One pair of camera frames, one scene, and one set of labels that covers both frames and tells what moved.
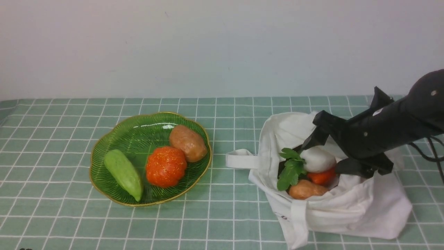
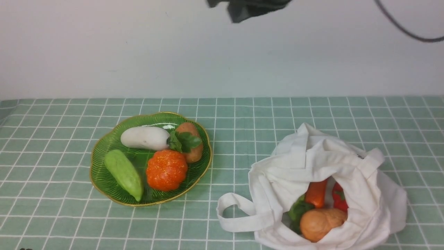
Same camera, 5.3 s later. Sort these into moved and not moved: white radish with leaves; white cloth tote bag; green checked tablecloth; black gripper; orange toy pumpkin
Moved: white cloth tote bag; black gripper; white radish with leaves
Not moved: orange toy pumpkin; green checked tablecloth
